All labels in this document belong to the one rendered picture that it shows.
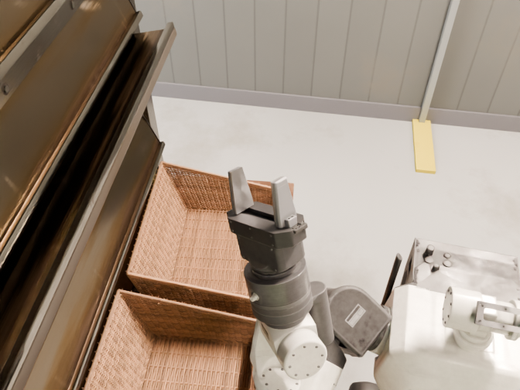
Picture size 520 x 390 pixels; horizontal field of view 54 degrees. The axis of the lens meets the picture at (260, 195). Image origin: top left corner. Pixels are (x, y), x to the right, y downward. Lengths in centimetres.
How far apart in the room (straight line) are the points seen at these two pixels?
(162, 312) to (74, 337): 36
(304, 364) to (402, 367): 25
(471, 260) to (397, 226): 195
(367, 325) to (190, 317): 89
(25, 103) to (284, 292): 72
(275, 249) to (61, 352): 88
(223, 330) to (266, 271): 109
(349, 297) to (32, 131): 73
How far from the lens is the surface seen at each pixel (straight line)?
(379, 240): 292
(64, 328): 143
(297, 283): 68
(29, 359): 95
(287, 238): 63
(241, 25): 348
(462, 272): 105
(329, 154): 338
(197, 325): 177
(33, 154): 116
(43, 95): 123
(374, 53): 349
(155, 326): 182
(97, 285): 154
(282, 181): 61
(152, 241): 188
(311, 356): 73
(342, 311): 92
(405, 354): 93
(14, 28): 109
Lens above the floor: 219
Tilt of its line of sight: 45 degrees down
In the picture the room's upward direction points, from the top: straight up
